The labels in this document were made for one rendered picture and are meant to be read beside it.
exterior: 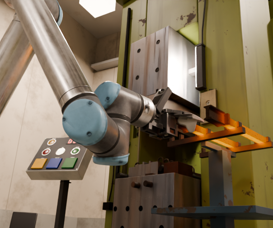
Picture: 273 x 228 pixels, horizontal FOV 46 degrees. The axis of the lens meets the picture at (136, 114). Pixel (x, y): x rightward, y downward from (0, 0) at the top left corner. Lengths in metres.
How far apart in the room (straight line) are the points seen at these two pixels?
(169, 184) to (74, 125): 0.84
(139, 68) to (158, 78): 0.19
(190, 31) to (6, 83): 1.28
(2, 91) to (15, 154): 4.44
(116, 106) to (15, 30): 0.45
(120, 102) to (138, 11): 1.62
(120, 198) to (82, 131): 1.01
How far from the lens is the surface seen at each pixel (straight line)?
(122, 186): 1.64
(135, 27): 2.33
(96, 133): 0.66
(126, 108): 0.83
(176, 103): 1.80
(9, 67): 1.07
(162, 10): 2.21
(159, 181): 1.48
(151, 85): 1.77
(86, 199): 6.42
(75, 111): 0.68
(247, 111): 1.56
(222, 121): 1.04
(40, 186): 5.80
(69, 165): 1.84
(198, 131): 1.13
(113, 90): 0.82
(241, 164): 1.50
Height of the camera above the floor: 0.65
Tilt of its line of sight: 21 degrees up
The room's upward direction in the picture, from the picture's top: 3 degrees clockwise
